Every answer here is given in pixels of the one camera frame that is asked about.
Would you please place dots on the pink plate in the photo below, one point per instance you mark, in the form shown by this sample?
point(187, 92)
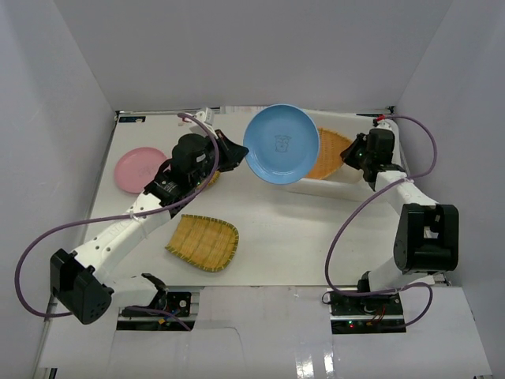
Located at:
point(137, 168)

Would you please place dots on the orange fan-shaped woven plate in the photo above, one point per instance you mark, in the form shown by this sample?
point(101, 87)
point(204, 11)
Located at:
point(329, 160)

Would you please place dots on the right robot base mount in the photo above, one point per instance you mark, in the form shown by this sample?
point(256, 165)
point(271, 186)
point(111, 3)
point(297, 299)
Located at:
point(364, 315)

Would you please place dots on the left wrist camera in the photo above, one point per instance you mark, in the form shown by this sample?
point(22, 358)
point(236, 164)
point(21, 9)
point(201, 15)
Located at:
point(206, 116)

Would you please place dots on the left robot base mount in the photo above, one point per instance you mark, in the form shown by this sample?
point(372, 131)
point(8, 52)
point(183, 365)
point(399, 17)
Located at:
point(183, 305)

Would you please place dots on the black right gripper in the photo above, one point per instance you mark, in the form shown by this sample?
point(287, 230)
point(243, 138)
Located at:
point(348, 155)

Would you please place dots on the round green-rimmed woven plate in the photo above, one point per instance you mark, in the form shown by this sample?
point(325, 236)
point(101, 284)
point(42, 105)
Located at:
point(211, 180)

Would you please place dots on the white plastic bin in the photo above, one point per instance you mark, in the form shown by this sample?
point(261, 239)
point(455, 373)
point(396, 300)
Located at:
point(346, 182)

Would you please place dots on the blue bear plate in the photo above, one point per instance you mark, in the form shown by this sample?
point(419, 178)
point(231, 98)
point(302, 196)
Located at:
point(283, 143)

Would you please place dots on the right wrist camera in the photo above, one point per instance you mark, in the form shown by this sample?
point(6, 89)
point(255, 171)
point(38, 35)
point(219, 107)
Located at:
point(383, 122)

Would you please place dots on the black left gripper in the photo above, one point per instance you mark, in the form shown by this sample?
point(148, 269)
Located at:
point(223, 149)

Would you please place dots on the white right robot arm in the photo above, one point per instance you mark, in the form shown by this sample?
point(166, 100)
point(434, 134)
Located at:
point(426, 240)

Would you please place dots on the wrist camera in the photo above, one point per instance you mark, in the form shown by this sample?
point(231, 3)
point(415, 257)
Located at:
point(383, 122)
point(206, 116)

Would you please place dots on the green-rimmed fan woven plate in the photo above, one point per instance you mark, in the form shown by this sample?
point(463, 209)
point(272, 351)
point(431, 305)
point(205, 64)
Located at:
point(206, 243)

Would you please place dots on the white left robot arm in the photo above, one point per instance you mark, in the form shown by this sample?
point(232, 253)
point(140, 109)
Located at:
point(78, 279)

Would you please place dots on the printed paper sheet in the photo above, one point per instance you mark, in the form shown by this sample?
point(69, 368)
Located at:
point(241, 109)

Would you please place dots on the blue label sticker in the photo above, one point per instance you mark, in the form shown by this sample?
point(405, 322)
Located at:
point(131, 119)

